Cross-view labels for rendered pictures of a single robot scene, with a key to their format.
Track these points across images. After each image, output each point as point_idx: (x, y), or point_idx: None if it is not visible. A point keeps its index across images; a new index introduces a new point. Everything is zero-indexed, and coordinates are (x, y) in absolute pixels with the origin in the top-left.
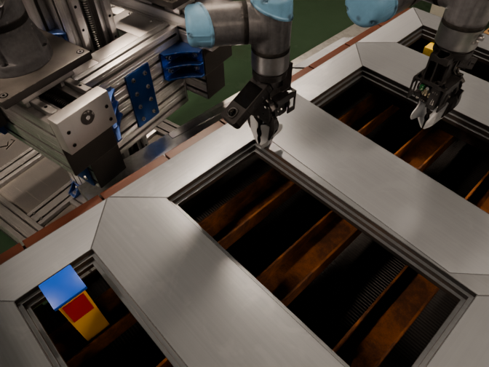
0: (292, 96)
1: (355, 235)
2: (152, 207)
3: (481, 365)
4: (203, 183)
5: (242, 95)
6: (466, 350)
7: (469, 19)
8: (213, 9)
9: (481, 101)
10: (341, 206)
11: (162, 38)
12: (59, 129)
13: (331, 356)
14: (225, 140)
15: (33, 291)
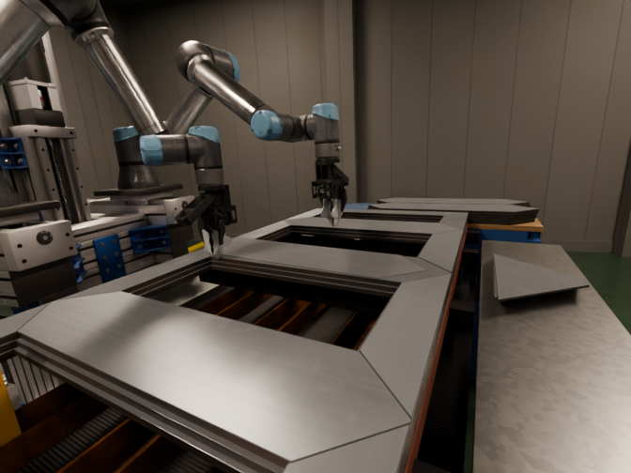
0: (232, 208)
1: (309, 313)
2: (102, 297)
3: (422, 310)
4: (161, 284)
5: (192, 204)
6: (407, 305)
7: (327, 134)
8: (161, 135)
9: (370, 224)
10: (285, 271)
11: (131, 219)
12: (8, 238)
13: (289, 334)
14: (183, 260)
15: None
